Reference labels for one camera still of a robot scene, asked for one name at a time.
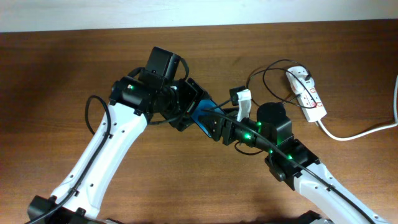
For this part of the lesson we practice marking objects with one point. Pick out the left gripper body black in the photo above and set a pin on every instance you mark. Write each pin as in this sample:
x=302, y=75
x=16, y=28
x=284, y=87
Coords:
x=174, y=107

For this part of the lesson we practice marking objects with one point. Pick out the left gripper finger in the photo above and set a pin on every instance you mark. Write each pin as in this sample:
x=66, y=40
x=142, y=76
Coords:
x=182, y=123
x=202, y=94

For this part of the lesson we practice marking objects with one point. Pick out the white power strip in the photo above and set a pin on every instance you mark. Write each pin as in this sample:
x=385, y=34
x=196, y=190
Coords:
x=309, y=99

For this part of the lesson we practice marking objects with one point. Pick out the blue Galaxy smartphone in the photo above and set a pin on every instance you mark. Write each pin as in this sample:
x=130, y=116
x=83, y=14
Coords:
x=200, y=112

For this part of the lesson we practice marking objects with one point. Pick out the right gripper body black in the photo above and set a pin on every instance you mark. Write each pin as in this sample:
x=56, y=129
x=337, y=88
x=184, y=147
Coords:
x=236, y=132

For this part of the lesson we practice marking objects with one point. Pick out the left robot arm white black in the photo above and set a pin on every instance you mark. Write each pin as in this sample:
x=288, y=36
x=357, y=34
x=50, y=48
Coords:
x=147, y=96

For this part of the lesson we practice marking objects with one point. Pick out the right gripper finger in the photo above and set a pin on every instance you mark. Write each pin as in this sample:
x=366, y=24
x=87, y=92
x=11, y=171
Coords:
x=213, y=123
x=234, y=110

